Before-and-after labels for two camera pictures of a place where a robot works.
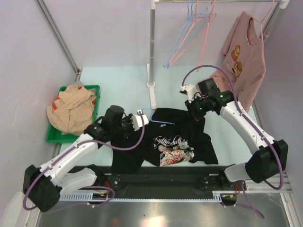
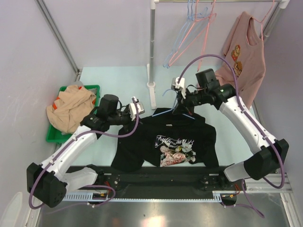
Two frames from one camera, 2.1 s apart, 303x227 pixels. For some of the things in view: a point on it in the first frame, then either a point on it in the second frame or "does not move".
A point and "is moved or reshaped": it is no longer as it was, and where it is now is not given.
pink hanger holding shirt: x=263 y=19 does not move
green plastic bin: x=53 y=135 does not move
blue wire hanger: x=155 y=121 -> x=173 y=106
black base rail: x=128 y=180 does not move
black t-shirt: x=172 y=137 is moved or reshaped
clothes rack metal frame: x=154 y=4 does not move
